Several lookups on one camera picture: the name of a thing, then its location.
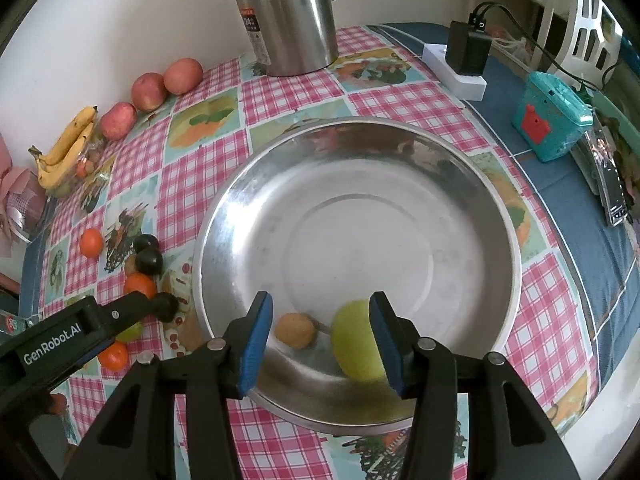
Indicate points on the orange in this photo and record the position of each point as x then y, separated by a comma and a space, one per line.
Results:
91, 242
112, 356
140, 286

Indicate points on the blue cloth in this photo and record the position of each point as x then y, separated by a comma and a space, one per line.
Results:
560, 210

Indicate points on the glass fruit bowl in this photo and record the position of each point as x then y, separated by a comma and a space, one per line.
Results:
95, 167

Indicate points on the phone in clear case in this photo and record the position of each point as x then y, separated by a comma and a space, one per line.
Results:
607, 180

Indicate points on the dark plum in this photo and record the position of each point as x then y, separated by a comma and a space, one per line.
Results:
168, 307
145, 242
150, 262

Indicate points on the glass jar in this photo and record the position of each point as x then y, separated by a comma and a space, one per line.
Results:
32, 212

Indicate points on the brown kiwi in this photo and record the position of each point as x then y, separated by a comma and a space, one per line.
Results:
295, 330
131, 263

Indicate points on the teal box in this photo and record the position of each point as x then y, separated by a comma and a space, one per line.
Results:
550, 115

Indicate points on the pink checked fruit-print tablecloth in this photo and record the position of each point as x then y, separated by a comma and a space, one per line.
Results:
200, 170

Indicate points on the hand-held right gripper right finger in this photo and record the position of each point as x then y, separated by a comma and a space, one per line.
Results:
387, 347

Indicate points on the black power adapter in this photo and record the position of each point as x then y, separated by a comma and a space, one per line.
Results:
467, 50

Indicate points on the white plastic chair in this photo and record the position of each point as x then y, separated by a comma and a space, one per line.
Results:
580, 15

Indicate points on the red apple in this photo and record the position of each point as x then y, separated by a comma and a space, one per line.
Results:
183, 76
148, 92
118, 120

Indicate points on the pink packet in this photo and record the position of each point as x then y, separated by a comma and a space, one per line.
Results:
12, 185

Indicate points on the small green fruit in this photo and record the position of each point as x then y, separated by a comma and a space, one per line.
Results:
131, 332

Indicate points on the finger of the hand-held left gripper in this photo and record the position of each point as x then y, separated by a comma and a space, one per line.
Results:
131, 309

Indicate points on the white power strip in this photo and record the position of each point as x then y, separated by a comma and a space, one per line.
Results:
467, 87

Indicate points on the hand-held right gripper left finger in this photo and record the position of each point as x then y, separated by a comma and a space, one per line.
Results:
254, 347

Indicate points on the stainless steel thermos jug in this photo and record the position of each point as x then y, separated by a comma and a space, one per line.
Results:
295, 20

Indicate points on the stainless steel bowl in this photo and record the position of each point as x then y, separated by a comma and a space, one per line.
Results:
360, 220

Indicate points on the large green fruit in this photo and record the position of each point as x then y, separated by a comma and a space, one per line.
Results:
352, 345

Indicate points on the bunch of yellow bananas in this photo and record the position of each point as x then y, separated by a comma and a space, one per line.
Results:
65, 147

